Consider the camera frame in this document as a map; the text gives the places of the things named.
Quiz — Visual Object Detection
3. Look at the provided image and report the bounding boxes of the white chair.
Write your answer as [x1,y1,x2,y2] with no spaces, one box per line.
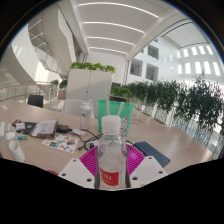
[63,98,93,117]

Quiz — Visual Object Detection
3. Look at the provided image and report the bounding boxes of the green plants atop cabinet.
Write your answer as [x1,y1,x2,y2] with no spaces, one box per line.
[69,61,117,74]

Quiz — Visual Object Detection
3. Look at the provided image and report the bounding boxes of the tall clear drinking bottle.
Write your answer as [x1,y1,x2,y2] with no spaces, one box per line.
[79,99,94,132]

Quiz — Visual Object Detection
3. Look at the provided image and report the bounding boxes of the potted plants by railing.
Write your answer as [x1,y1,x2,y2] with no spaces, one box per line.
[49,79,68,100]

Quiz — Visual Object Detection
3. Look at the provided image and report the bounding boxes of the white cabinet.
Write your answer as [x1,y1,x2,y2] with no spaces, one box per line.
[65,68,114,109]

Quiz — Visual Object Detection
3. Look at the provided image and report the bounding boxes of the black power adapter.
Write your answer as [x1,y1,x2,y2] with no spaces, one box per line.
[55,124,73,134]

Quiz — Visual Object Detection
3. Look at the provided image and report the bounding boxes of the white computer mouse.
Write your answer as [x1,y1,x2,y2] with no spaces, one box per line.
[5,130,16,141]

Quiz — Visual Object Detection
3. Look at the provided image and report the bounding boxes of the row of green trees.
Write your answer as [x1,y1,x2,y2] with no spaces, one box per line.
[124,78,224,148]

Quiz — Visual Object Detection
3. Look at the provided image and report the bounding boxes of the black office chair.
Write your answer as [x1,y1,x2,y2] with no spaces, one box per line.
[27,94,45,109]

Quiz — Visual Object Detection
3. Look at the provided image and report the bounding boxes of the clear red-labelled water bottle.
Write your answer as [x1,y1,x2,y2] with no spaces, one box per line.
[94,115,130,191]

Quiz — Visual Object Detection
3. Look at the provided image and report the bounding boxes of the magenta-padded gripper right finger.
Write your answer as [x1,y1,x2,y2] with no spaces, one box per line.
[125,143,168,189]

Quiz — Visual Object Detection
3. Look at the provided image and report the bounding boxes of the colourful sticker sheet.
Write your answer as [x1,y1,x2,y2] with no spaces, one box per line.
[41,133,79,154]

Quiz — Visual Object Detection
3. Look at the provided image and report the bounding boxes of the tangled black cables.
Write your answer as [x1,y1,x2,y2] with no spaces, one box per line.
[77,131,103,152]

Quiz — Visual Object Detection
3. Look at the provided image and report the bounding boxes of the black wallet with white card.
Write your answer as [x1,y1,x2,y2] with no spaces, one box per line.
[14,121,38,135]

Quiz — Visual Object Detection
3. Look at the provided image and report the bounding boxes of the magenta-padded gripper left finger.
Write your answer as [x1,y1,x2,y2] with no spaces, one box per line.
[58,145,100,190]

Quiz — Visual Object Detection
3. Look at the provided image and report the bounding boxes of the white power strip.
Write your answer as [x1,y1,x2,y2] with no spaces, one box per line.
[0,121,6,139]

